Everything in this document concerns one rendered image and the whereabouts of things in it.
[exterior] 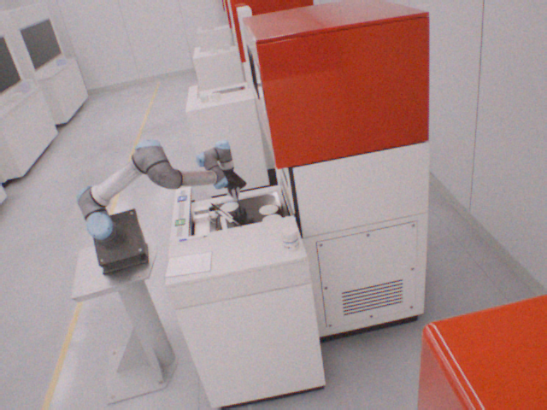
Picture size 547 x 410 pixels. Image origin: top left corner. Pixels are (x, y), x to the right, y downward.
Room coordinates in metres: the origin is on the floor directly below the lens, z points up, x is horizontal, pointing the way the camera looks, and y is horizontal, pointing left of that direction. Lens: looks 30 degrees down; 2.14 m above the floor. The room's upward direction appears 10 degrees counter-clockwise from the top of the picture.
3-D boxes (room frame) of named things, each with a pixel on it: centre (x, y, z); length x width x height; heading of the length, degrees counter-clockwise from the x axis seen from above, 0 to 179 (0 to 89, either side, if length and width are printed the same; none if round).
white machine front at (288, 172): (2.28, -0.08, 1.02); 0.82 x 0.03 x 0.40; 3
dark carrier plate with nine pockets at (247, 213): (2.08, 0.13, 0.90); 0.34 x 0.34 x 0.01; 3
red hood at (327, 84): (2.30, -0.40, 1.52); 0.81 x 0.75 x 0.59; 3
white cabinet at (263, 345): (2.00, 0.23, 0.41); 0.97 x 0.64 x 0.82; 3
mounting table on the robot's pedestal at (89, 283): (1.96, 0.88, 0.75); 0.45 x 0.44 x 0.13; 101
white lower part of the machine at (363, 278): (2.30, -0.42, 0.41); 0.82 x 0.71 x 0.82; 3
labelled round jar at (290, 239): (1.61, -0.05, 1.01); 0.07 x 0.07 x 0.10
